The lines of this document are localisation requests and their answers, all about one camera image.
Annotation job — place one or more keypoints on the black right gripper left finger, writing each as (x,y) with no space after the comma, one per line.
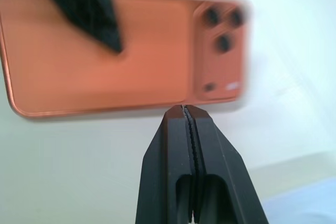
(162,161)

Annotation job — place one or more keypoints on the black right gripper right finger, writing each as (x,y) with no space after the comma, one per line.
(223,171)

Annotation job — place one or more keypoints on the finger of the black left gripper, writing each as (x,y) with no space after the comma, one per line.
(86,9)

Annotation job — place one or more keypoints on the orange smartphone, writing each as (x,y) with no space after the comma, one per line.
(152,58)

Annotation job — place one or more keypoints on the white phone box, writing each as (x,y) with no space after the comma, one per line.
(278,58)

